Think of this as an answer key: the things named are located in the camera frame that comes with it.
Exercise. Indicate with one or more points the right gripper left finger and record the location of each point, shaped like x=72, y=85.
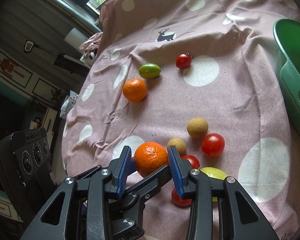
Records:
x=58, y=218

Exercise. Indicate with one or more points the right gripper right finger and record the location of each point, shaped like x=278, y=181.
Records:
x=239, y=216

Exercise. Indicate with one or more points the yellow green fruit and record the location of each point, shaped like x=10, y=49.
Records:
x=213, y=172

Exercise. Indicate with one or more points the orange mandarin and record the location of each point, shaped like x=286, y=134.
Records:
x=134, y=90
x=148, y=157

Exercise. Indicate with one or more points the tan round fruit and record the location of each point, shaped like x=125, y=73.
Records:
x=197, y=128
x=179, y=145

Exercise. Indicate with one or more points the green lime fruit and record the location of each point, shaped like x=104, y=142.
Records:
x=149, y=71

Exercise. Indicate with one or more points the green plastic bowl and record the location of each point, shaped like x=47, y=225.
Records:
x=286, y=34

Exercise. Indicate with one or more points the colourful paper bag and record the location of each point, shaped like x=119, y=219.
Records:
x=68, y=104

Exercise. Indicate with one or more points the pink polka dot cloth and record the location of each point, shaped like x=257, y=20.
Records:
x=231, y=83

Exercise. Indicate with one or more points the far red cherry tomato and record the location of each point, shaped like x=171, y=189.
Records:
x=183, y=61

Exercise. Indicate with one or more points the pink crumpled cloth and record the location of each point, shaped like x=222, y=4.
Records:
x=92, y=43

